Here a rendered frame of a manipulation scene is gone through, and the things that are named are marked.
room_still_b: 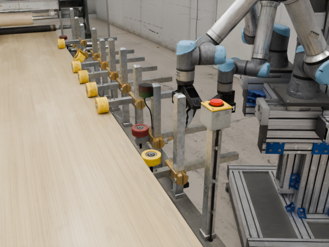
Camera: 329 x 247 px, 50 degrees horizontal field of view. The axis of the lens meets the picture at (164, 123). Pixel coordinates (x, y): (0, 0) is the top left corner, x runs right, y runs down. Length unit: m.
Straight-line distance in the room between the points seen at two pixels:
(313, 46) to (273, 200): 1.19
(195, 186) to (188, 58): 1.59
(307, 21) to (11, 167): 1.25
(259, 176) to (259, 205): 0.33
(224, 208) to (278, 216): 0.47
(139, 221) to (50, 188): 0.36
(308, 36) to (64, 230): 1.12
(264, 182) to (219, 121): 1.54
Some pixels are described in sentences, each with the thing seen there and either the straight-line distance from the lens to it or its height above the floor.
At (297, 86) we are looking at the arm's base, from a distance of 1.72.
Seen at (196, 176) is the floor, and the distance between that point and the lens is 2.91.
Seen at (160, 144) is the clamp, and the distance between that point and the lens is 1.62.
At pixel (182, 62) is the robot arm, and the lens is 1.38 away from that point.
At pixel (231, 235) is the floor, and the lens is 2.41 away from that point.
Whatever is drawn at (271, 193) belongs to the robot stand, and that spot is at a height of 0.21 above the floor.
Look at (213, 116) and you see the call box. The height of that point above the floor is 1.20.
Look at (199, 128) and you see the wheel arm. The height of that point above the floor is 0.85.
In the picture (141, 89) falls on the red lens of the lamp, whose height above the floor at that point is 1.11.
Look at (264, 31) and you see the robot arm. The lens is 1.78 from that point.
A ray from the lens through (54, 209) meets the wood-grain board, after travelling 1.20.
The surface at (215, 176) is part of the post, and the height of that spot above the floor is 0.98.
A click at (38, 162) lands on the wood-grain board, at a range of 1.46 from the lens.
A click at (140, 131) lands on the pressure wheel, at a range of 1.60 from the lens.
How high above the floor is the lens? 1.63
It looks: 25 degrees down
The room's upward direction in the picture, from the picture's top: straight up
